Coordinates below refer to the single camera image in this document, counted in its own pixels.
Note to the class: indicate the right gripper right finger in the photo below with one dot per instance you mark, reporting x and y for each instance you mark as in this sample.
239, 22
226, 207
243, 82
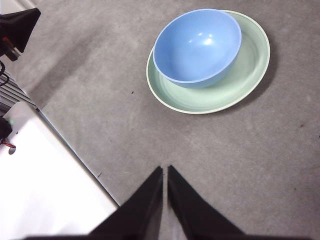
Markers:
195, 220

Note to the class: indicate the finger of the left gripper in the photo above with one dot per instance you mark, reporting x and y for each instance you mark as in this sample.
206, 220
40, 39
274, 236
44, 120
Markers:
20, 27

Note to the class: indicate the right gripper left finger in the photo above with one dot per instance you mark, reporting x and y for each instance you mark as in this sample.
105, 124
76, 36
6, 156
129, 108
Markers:
135, 220

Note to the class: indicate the green round plate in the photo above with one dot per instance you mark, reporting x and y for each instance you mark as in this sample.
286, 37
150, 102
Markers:
212, 100

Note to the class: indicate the blue ribbed bowl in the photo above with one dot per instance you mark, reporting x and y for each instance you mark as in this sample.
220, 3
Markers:
197, 50

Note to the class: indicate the black device with green light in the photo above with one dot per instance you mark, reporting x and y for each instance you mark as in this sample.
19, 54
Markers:
5, 128

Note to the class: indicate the grey ribbed metal rail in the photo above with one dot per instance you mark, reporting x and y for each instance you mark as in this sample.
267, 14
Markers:
15, 92

